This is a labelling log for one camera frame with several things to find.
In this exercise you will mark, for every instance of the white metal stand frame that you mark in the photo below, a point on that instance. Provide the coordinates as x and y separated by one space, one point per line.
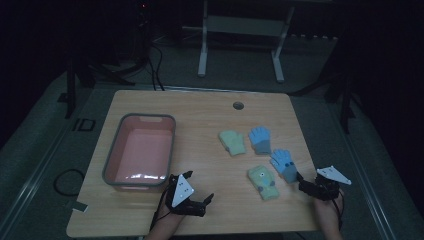
245 26

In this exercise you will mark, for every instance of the blue glove with dark dots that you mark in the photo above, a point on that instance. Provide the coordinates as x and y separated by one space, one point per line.
285 165

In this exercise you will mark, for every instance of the plain green glove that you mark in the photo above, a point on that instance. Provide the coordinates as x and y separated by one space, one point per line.
233 142

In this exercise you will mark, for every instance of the plain blue glove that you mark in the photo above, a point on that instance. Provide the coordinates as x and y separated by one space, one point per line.
260 140

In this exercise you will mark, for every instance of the grey tape piece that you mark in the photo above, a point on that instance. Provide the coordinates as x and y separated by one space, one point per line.
80 206

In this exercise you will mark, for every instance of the pink basin with grey rim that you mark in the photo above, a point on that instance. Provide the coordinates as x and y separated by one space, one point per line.
141 153

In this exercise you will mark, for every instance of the black metal stand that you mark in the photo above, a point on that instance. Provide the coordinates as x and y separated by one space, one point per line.
345 100
70 90

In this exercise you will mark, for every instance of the green glove with face print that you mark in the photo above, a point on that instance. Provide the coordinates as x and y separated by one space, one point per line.
263 182

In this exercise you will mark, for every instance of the black tripod stand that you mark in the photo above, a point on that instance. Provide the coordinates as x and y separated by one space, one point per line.
143 40

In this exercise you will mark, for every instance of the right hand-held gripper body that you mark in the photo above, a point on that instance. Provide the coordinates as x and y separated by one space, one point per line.
325 186

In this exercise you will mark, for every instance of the person's right hand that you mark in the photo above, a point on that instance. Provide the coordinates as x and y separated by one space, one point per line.
328 208

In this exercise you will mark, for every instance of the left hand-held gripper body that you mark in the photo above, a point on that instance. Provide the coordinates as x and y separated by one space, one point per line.
181 191

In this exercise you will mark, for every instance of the person's left hand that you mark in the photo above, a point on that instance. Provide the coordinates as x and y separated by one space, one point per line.
170 216

